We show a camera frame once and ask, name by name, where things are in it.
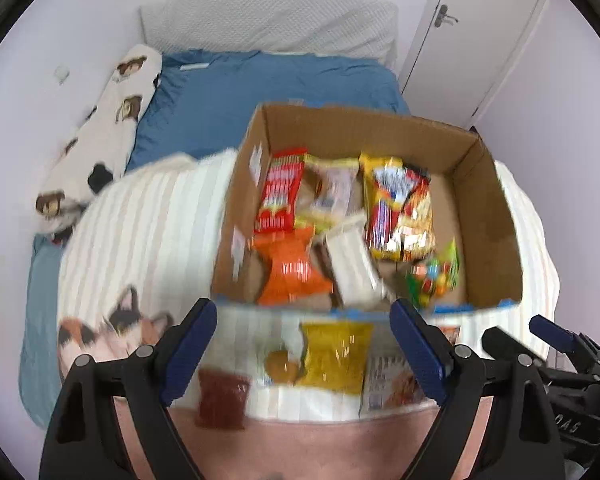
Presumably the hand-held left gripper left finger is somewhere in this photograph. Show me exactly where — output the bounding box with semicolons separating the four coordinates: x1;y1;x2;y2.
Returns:
39;297;218;480

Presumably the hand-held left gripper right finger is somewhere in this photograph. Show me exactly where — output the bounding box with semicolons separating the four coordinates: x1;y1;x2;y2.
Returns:
389;298;566;480

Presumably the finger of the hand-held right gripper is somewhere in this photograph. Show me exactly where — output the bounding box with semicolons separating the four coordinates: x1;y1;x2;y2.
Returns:
481;326;551;381
529;315;600;373

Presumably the green candy packet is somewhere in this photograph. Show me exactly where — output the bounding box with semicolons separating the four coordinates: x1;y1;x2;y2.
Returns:
405;240;461;310

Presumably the white wafer packet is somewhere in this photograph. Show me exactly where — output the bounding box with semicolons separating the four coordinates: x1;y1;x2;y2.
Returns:
322;212;383;308

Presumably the orange snack packet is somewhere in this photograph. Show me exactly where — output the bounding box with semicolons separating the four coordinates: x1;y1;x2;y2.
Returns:
252;226;335;307

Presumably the yellow red noodle snack packet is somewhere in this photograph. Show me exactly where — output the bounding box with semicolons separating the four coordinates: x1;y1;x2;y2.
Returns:
358;152;436;262

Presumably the clear yellow-edged snack packet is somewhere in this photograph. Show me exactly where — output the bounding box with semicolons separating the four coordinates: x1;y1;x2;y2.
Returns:
295;155;361;233

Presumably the long red snack packet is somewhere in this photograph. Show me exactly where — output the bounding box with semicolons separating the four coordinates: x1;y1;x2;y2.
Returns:
254;148;308;235

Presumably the cardboard box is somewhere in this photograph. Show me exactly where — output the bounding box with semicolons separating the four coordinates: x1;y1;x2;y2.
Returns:
211;102;524;318

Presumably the white cookie packet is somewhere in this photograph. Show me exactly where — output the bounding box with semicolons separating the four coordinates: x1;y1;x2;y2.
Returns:
360;352;428;416

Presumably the dark red snack packet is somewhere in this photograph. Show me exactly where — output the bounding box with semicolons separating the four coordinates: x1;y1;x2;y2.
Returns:
196;368;252;431

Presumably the round orange wrapped snack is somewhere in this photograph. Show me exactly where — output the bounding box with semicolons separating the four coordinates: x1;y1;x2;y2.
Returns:
260;345;303;386

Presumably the cat print blanket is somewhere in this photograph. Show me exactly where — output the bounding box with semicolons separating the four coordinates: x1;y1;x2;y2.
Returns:
57;152;561;480

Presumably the teal blanket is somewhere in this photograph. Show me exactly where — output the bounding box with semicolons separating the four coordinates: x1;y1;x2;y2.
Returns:
19;235;81;428

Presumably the bear print pillow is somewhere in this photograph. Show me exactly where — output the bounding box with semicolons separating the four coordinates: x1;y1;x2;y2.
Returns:
35;44;163;241

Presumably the white door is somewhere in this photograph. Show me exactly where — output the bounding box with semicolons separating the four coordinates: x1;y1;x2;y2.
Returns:
397;0;551;128

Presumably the white padded headboard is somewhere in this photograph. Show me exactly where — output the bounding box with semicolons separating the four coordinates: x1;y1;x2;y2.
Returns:
139;0;398;68

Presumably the metal door handle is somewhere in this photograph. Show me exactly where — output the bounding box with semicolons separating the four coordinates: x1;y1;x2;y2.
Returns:
432;5;458;28

